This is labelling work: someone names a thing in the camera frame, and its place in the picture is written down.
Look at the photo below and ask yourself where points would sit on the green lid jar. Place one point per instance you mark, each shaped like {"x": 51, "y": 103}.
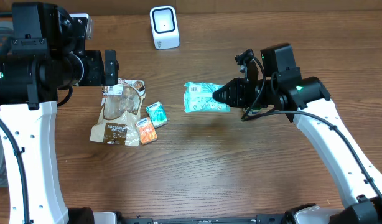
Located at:
{"x": 252, "y": 112}

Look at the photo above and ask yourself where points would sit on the white barcode scanner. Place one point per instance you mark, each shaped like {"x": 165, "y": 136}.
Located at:
{"x": 165, "y": 30}

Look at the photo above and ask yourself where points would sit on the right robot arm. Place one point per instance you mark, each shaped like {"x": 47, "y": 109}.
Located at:
{"x": 273, "y": 83}

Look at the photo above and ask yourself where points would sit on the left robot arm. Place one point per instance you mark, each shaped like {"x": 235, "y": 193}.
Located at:
{"x": 47, "y": 54}

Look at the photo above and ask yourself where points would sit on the small teal packet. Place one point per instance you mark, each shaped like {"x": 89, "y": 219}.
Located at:
{"x": 157, "y": 114}

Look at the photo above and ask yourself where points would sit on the beige bread bag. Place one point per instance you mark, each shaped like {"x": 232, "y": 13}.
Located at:
{"x": 120, "y": 110}

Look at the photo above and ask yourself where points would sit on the teal white snack packet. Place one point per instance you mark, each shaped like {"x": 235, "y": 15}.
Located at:
{"x": 198, "y": 97}

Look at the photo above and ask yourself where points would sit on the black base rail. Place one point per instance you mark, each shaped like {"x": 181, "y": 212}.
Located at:
{"x": 197, "y": 221}

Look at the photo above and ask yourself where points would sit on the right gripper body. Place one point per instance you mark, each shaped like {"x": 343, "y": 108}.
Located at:
{"x": 252, "y": 89}

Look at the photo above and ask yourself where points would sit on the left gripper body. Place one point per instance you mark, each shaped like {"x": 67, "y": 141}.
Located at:
{"x": 111, "y": 68}

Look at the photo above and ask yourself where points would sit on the orange white packet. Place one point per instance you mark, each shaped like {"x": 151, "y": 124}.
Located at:
{"x": 146, "y": 131}

